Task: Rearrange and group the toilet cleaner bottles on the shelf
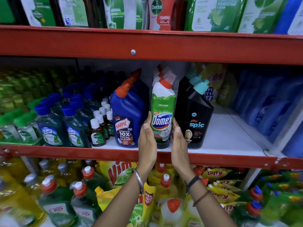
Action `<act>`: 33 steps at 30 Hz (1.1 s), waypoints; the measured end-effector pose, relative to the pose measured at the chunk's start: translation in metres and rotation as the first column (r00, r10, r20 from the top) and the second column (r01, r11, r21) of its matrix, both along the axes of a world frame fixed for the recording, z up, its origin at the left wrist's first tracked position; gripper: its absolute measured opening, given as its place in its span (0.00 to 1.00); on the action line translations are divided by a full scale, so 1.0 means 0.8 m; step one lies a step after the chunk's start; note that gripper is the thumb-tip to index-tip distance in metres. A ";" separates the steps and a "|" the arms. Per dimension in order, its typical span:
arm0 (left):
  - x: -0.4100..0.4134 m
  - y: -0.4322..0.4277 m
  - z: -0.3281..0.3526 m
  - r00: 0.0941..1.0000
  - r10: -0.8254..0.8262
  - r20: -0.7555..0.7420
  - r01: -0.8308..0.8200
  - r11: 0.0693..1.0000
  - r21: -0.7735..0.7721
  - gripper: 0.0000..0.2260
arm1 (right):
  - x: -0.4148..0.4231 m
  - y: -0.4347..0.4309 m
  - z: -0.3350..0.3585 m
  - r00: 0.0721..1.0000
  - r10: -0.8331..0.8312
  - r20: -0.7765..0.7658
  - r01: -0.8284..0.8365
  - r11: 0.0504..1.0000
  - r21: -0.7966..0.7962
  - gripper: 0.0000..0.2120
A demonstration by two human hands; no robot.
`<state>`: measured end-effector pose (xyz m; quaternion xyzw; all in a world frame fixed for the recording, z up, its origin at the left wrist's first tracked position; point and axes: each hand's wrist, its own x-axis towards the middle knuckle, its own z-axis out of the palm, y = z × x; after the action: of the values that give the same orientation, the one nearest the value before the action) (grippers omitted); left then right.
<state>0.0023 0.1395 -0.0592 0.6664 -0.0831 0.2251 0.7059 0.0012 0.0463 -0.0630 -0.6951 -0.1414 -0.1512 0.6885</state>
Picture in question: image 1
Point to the group of blue bottles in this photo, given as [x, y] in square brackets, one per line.
[267, 106]

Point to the person's left thumb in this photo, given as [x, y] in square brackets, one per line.
[146, 132]

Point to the stack of yellow green sachets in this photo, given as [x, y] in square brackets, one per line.
[220, 186]

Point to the person's left hand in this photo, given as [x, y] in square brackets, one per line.
[146, 146]

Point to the blue toilet cleaner bottle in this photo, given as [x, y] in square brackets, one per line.
[127, 111]
[141, 88]

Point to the white shelf board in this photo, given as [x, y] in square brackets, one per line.
[227, 137]

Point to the white green toilet cleaner bottle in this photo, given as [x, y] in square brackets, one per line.
[162, 103]

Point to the group of green-capped bottles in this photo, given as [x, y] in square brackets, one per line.
[19, 103]

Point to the black bottle with teal cap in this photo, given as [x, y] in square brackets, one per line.
[181, 82]
[187, 92]
[196, 115]

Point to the row of white cleaner bottles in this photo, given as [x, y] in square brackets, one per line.
[156, 74]

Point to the group of yellow red-capped bottles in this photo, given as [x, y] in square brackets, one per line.
[165, 193]

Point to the green red-capped dishwash bottle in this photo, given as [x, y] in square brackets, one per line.
[84, 205]
[93, 178]
[56, 205]

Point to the silver screw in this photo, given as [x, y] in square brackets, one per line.
[133, 52]

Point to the group of dark bottles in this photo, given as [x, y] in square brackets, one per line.
[101, 80]

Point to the green lime refill pouch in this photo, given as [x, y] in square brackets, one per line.
[260, 15]
[213, 14]

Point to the black wristband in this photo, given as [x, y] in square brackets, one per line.
[192, 183]

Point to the pink foaming refill pouch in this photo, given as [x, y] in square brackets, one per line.
[162, 14]

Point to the blue refill pouch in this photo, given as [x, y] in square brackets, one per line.
[291, 16]

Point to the person's right thumb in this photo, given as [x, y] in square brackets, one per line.
[178, 135]

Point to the red metal shelf beam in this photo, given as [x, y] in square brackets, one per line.
[71, 42]
[71, 153]

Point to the group of yellow liquid bottles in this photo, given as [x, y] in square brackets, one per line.
[16, 193]

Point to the dark green refill pouch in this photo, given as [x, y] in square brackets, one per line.
[6, 9]

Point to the yellow dishwash pouch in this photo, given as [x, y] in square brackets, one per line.
[118, 173]
[148, 203]

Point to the white shelf post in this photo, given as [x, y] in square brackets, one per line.
[251, 178]

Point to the silver bangle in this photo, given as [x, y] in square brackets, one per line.
[140, 180]

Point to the group of green spout bottles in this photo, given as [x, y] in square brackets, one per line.
[272, 200]

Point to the person's left forearm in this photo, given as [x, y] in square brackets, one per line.
[118, 203]

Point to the group of blue-capped green bottles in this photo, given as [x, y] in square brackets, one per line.
[66, 120]

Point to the person's right forearm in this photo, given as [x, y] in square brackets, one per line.
[208, 208]

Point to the person's right hand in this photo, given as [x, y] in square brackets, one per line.
[180, 151]

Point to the stack of yellow pouches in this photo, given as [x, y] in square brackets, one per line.
[216, 80]

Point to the group of small brown bottles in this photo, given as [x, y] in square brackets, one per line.
[99, 130]

